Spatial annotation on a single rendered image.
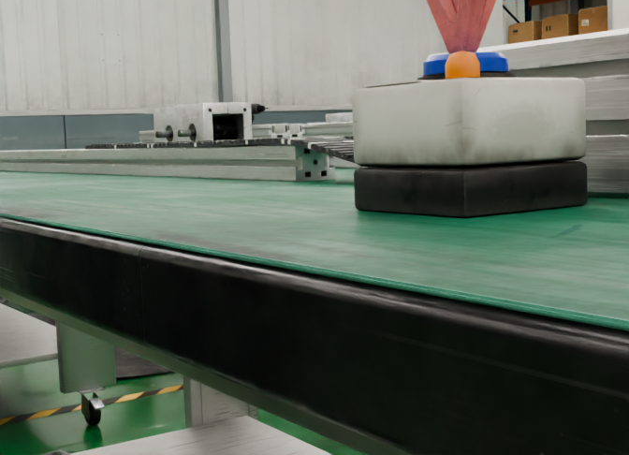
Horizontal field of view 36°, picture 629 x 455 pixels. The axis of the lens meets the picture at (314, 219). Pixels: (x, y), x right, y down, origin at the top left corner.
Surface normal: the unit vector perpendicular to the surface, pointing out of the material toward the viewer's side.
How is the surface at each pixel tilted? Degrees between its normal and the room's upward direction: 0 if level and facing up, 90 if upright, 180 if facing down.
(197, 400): 90
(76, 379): 90
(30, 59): 90
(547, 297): 0
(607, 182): 90
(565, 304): 0
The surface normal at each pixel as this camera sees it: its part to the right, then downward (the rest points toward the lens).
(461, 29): -0.81, 0.25
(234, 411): 0.55, 0.05
